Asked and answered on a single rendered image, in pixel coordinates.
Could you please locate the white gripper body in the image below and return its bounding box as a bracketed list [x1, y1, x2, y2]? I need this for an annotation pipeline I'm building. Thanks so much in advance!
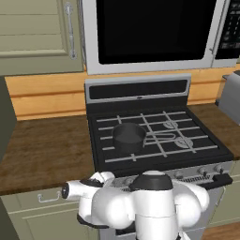
[82, 171, 116, 188]

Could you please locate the silver stove knob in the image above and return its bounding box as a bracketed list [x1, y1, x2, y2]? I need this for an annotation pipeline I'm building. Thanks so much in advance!
[123, 176, 135, 186]
[172, 170, 185, 180]
[213, 164, 225, 174]
[197, 166, 209, 177]

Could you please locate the black and silver stove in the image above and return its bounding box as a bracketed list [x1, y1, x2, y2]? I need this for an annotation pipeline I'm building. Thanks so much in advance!
[83, 73, 235, 240]

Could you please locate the dark grey pot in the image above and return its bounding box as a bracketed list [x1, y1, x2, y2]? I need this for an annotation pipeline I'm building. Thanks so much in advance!
[111, 122, 178, 155]

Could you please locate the olive green base cupboard door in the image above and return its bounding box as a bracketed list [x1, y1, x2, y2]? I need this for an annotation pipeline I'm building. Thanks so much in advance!
[8, 202, 101, 240]

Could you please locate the olive green drawer front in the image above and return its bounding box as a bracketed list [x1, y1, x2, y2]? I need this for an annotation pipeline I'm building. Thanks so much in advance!
[0, 186, 83, 215]

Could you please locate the dark grey tall panel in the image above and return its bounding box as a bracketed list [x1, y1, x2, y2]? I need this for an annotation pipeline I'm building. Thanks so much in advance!
[0, 75, 19, 163]

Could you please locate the olive green base cupboard run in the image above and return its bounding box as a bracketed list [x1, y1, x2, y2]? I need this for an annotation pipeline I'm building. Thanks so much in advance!
[208, 159, 240, 229]

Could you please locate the silver toaster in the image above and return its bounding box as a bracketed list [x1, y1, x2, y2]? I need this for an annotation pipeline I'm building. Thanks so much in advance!
[217, 69, 240, 126]

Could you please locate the silver microwave oven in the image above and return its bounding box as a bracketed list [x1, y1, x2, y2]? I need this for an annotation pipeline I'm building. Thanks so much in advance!
[82, 0, 240, 76]

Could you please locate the silver drawer handle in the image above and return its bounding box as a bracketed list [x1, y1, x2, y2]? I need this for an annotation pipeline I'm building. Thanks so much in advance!
[37, 190, 62, 204]

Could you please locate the black oven door handle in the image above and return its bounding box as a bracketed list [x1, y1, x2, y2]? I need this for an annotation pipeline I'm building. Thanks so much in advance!
[200, 173, 234, 190]

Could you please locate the silver cupboard door handle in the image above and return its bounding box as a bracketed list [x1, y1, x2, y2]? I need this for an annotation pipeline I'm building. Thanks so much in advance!
[64, 1, 78, 61]

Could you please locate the olive green wall cupboard door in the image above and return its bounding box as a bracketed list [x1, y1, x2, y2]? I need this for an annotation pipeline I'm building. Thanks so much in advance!
[0, 0, 85, 77]

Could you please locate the silver microwave door handle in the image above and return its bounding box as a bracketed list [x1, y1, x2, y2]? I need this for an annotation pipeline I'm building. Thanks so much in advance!
[208, 0, 232, 55]

